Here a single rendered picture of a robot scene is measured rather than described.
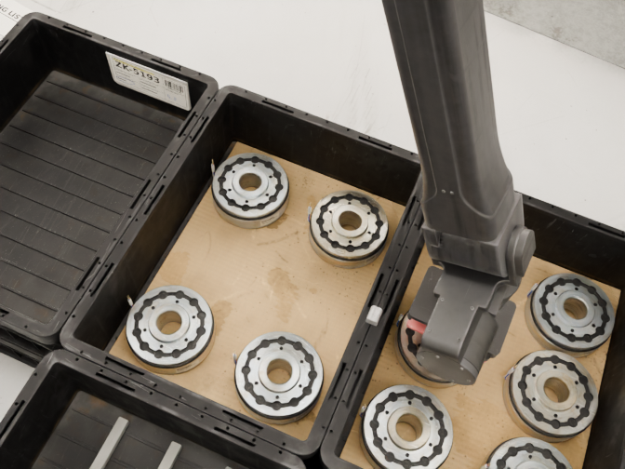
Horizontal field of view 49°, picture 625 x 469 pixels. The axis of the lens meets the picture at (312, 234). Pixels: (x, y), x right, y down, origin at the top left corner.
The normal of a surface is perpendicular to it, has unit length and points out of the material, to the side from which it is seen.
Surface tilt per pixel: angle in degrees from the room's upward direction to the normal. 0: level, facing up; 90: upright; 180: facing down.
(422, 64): 90
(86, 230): 0
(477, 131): 68
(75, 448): 0
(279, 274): 0
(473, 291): 22
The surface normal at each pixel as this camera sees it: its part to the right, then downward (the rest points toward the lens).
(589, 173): 0.06, -0.48
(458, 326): -0.34, -0.51
